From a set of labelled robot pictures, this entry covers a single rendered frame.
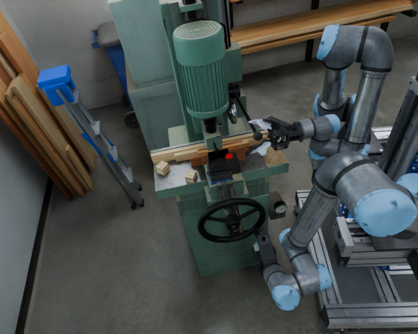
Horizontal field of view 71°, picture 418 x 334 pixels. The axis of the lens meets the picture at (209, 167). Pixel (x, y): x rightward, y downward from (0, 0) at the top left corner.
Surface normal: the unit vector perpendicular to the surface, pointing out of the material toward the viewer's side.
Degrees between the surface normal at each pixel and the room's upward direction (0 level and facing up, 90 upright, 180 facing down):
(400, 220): 85
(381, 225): 85
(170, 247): 0
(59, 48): 90
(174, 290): 0
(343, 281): 0
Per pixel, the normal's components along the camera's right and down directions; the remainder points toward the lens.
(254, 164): -0.11, -0.70
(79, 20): 0.24, 0.66
